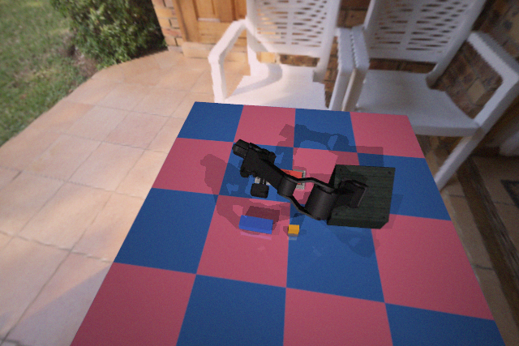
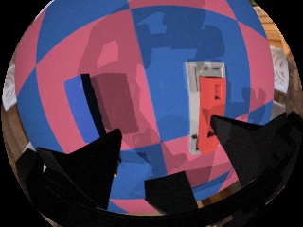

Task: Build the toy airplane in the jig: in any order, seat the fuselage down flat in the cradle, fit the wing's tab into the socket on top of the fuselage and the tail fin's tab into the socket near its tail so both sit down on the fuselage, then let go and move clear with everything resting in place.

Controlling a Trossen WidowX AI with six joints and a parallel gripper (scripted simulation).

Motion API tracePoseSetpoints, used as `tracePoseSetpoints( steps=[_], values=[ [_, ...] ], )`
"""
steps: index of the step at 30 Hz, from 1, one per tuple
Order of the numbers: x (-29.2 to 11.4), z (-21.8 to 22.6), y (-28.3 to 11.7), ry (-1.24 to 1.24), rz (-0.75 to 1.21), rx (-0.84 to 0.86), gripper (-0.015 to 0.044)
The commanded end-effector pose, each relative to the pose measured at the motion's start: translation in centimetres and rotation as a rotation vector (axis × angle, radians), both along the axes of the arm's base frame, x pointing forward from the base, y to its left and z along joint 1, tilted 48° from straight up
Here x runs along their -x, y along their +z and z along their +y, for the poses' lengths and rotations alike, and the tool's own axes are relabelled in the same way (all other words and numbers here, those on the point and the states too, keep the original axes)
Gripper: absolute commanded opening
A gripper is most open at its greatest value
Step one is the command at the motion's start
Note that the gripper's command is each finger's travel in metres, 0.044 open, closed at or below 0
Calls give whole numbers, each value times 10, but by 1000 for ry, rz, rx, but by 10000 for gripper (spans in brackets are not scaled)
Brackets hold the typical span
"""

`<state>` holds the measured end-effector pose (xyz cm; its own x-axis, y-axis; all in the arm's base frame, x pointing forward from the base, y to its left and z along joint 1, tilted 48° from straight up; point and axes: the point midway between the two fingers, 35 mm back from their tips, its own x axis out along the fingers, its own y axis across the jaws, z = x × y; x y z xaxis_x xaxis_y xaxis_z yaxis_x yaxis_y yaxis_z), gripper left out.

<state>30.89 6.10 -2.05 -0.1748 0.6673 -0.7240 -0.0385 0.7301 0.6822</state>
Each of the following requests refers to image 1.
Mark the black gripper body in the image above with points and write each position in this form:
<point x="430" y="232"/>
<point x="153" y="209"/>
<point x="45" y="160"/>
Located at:
<point x="260" y="190"/>

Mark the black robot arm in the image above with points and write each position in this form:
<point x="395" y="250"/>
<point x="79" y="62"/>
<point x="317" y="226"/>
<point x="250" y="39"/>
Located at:
<point x="323" y="197"/>

